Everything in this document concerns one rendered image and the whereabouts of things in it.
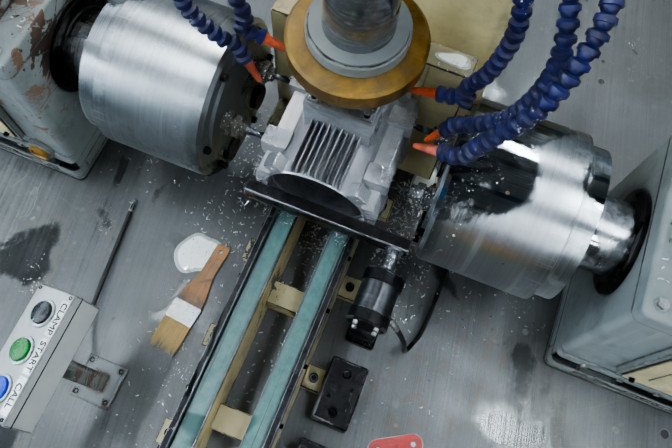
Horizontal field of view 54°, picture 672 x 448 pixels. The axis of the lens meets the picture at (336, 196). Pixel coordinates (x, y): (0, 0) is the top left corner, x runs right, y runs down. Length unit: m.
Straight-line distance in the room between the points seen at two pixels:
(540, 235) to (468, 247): 0.09
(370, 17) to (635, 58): 0.86
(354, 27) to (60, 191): 0.72
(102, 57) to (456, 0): 0.50
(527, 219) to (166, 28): 0.54
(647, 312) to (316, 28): 0.51
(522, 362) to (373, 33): 0.65
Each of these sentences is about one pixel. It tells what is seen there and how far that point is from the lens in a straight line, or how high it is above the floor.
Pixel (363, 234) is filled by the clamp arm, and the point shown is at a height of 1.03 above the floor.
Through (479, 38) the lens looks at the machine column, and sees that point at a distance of 1.06.
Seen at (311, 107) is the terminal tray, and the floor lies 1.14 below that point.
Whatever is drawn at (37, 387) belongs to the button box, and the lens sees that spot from 0.92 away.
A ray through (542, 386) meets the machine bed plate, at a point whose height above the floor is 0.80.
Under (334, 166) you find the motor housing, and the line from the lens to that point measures 0.89.
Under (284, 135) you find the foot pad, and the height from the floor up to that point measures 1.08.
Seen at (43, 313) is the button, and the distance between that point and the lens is 0.92.
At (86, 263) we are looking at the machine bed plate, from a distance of 1.22.
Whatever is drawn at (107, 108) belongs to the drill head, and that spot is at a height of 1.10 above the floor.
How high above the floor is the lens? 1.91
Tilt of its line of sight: 68 degrees down
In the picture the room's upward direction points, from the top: 5 degrees clockwise
